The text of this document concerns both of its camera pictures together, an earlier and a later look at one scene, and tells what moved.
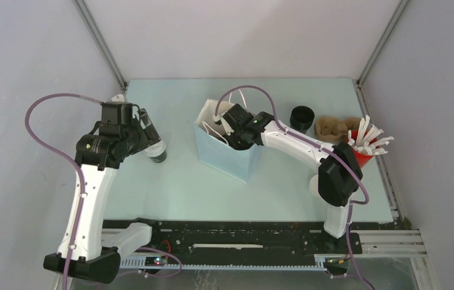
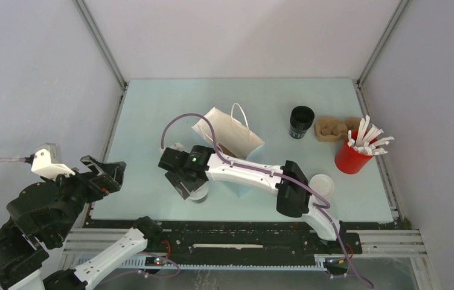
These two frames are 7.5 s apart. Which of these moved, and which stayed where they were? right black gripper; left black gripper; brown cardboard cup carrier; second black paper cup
Moved: right black gripper; left black gripper
Stayed: brown cardboard cup carrier; second black paper cup
